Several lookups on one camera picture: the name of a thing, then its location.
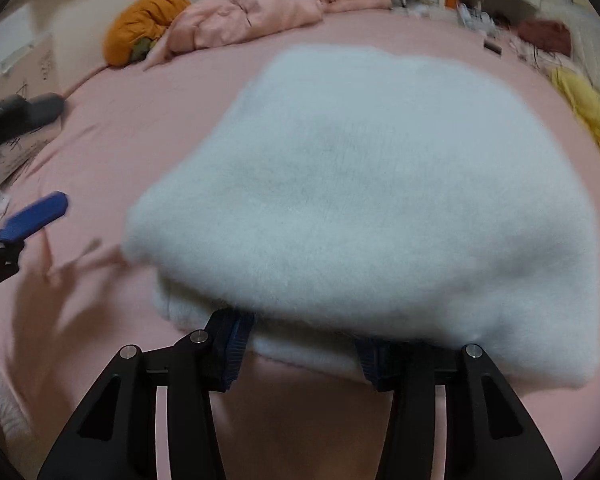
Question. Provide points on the pink duvet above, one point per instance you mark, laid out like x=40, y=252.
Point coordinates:
x=260, y=15

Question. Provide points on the pink bed sheet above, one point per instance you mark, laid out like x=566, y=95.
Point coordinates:
x=130, y=125

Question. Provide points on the maroon bag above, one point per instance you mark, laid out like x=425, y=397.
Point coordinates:
x=545, y=35

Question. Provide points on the yellow rabbit print pillow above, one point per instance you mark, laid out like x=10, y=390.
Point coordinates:
x=595, y=110

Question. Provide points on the cardboard box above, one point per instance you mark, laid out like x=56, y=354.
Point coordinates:
x=35, y=70

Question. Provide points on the white tufted headboard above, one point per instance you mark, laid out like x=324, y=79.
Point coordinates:
x=597, y=25

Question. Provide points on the orange pumpkin cushion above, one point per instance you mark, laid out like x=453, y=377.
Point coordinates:
x=135, y=27

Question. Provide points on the small dark box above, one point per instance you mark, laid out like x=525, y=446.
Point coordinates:
x=492, y=48

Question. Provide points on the white knit cardigan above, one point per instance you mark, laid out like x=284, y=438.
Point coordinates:
x=370, y=200

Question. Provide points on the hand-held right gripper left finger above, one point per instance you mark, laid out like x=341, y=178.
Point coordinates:
x=235, y=345

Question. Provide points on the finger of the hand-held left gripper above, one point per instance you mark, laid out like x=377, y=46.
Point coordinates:
x=35, y=217
x=25, y=112

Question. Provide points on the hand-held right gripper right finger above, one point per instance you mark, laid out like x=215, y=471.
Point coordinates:
x=380, y=365

